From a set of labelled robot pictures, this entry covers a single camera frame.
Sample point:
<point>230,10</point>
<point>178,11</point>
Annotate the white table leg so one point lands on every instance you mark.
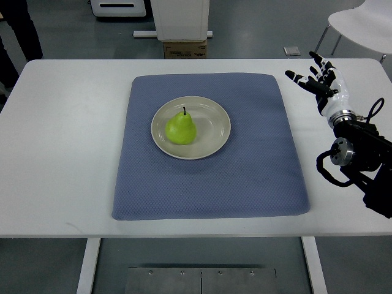
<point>88,267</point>
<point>314,266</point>

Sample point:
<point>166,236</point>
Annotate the person in dark trousers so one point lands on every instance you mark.
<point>18,18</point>

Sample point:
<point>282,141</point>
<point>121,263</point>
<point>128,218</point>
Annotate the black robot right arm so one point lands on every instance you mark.
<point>363,155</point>

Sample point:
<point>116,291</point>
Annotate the beige round plate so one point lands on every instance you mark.
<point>211,120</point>

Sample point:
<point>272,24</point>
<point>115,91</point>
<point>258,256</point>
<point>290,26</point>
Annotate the white machine with slot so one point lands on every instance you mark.
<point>118,8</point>

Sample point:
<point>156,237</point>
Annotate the grey metal floor plate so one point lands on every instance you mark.
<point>201,280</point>

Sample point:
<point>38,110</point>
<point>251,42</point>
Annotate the white cabinet on stand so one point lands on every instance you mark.
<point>179,21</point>

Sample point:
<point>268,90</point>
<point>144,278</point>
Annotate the white chair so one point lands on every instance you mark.
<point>368,25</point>

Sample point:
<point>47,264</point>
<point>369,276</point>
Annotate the blue textured cloth mat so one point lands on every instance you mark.
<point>257,172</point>

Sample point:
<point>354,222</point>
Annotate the right white table leg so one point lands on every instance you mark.
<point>314,266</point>

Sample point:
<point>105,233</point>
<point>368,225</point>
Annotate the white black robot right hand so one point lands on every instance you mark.
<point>330,90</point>

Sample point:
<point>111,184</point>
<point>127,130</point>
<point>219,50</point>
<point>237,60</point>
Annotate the left white table leg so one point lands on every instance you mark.
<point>88,267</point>

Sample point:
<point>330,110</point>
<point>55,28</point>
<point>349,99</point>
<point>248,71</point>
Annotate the brown cardboard box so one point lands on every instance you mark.
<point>185,50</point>

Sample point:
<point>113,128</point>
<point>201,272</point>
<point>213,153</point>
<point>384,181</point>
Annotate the green pear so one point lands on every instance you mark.
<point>181,129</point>

